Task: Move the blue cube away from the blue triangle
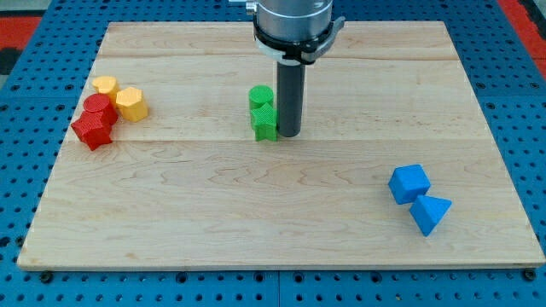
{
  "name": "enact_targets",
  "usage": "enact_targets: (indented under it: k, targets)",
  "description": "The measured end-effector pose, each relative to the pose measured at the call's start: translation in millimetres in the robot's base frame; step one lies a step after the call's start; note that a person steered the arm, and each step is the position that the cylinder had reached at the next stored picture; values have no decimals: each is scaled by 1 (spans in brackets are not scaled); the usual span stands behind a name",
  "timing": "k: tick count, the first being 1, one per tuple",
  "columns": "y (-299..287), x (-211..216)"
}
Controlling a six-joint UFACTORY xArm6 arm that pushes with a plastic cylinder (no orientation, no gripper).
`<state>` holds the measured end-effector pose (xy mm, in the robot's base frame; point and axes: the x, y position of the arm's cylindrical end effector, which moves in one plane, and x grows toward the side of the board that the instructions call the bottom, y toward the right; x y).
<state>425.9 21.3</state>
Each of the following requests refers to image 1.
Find green star block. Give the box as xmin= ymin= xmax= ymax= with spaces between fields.
xmin=250 ymin=103 xmax=277 ymax=142

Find blue triangle block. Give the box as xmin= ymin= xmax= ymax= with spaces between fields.
xmin=409 ymin=195 xmax=452 ymax=237

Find yellow heart block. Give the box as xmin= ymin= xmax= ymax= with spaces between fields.
xmin=91 ymin=76 xmax=120 ymax=106

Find red cylinder block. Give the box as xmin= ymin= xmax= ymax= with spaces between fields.
xmin=84 ymin=94 xmax=118 ymax=125

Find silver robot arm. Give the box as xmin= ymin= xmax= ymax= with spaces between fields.
xmin=245 ymin=0 xmax=334 ymax=42

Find green cylinder block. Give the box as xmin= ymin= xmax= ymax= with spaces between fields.
xmin=248 ymin=84 xmax=274 ymax=110

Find black and white clamp ring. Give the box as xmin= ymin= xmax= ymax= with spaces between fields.
xmin=253 ymin=15 xmax=346 ymax=67

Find wooden board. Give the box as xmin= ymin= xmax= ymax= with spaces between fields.
xmin=18 ymin=21 xmax=545 ymax=271

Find yellow hexagon block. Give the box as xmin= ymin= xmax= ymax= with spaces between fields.
xmin=116 ymin=87 xmax=148 ymax=122

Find blue cube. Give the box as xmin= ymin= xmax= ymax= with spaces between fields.
xmin=388 ymin=164 xmax=432 ymax=205

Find red star block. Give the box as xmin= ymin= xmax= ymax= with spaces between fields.
xmin=71 ymin=111 xmax=112 ymax=151

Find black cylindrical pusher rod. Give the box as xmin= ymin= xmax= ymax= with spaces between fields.
xmin=276 ymin=63 xmax=305 ymax=137

